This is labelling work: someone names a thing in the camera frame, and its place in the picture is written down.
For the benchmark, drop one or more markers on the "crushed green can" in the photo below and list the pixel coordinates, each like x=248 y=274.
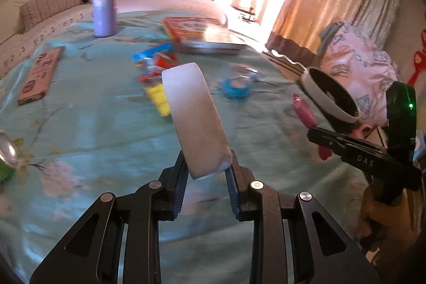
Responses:
x=6 y=167

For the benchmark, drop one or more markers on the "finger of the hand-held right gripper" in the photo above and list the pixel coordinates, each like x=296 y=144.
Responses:
x=327 y=139

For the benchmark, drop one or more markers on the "yellow snack wrapper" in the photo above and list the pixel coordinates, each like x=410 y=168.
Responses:
x=158 y=101

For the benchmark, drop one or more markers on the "black bin with white rim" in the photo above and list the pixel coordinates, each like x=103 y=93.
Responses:
x=336 y=97

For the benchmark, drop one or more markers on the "pink snack wrapper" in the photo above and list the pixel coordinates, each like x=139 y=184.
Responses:
x=304 y=111

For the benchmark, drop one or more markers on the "pink phone case box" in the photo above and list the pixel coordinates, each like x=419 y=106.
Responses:
x=41 y=74

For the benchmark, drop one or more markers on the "blue snack wrapper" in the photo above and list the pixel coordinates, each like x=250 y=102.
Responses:
x=149 y=52

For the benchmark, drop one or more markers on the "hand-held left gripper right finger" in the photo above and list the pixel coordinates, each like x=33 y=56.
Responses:
x=233 y=194

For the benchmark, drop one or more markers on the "sofa with patterned cover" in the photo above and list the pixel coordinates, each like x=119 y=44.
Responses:
x=186 y=6

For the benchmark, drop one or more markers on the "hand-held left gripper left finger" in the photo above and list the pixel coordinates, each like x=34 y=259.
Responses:
x=179 y=191

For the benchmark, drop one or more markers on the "red hanging decoration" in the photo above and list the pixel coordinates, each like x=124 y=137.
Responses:
x=417 y=61

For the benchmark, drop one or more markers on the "person's right hand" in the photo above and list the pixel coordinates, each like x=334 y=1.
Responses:
x=386 y=224

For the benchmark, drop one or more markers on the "blue plastic wrapper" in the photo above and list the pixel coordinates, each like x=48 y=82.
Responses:
x=238 y=87

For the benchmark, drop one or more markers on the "light blue floral tablecloth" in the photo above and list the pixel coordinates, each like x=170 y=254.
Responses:
x=100 y=137

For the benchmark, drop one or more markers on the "red and white wrapper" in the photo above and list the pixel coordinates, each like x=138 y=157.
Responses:
x=159 y=64

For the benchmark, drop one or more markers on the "small wooden stand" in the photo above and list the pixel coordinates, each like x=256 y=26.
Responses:
x=246 y=14

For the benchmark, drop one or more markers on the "beige sofa cushion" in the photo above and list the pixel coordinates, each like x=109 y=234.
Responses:
x=10 y=21

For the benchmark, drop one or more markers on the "white foam block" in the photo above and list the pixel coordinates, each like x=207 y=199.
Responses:
x=193 y=117

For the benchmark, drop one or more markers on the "orange picture book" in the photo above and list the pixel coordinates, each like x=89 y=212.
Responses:
x=203 y=34

